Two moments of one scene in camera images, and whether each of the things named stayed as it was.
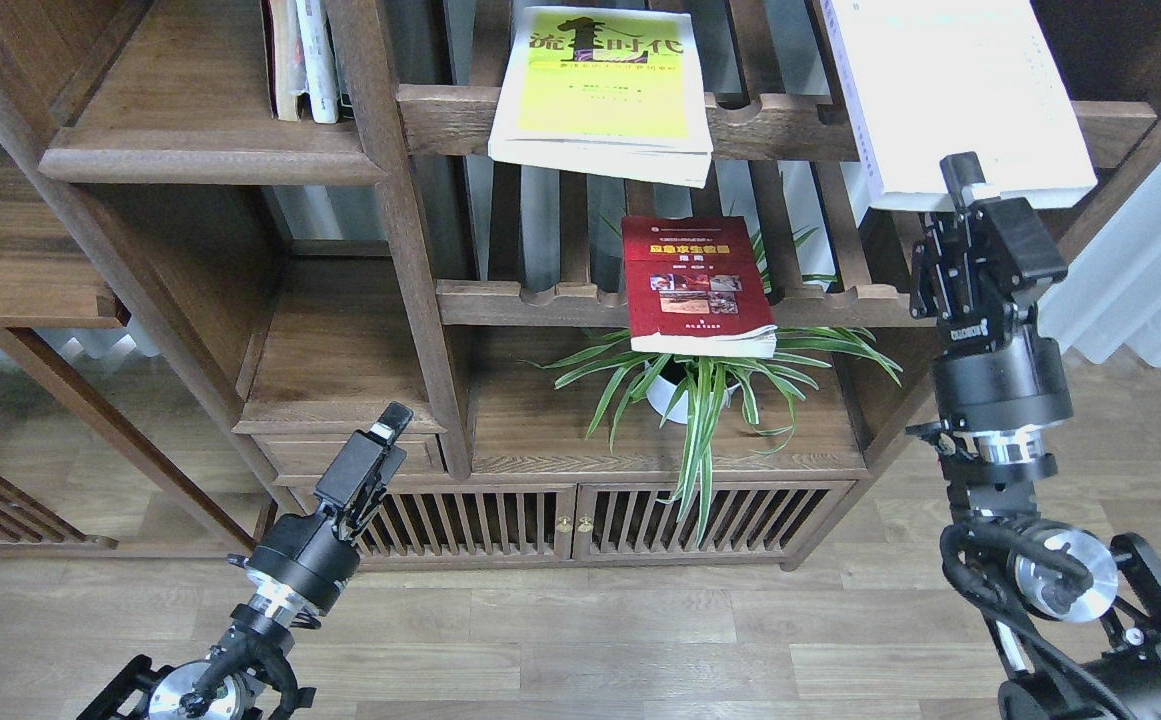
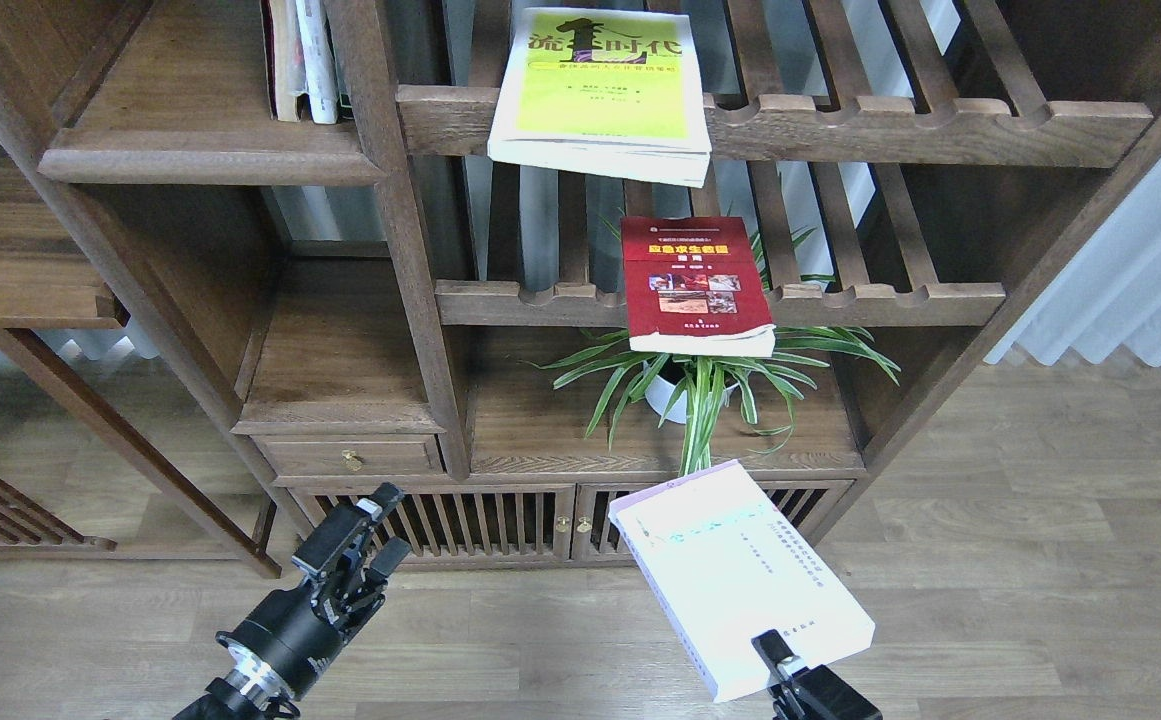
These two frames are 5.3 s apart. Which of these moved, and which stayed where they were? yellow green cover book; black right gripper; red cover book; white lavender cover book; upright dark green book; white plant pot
Moved: white lavender cover book; black right gripper
Stayed: red cover book; upright dark green book; white plant pot; yellow green cover book
